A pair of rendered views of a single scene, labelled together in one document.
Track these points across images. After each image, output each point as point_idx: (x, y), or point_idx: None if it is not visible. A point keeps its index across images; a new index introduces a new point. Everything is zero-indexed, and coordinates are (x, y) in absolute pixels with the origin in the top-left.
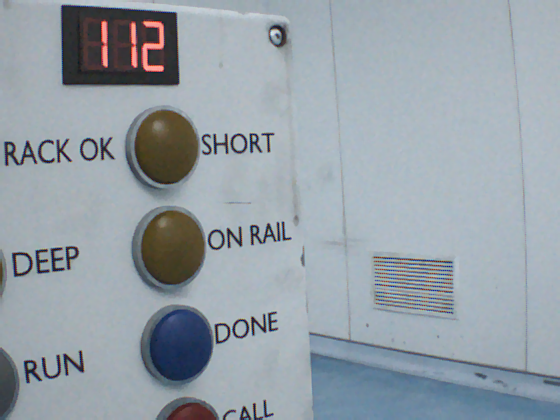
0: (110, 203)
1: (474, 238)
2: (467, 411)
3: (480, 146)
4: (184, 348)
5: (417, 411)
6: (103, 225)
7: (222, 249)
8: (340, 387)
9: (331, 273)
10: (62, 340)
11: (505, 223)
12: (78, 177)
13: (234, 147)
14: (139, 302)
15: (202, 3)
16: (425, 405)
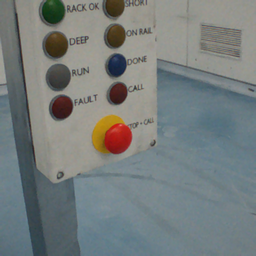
0: (98, 23)
1: (254, 19)
2: (242, 107)
3: None
4: (118, 66)
5: (217, 104)
6: (95, 29)
7: (130, 36)
8: (180, 89)
9: (179, 32)
10: (83, 63)
11: None
12: (88, 15)
13: (135, 4)
14: (105, 52)
15: None
16: (221, 102)
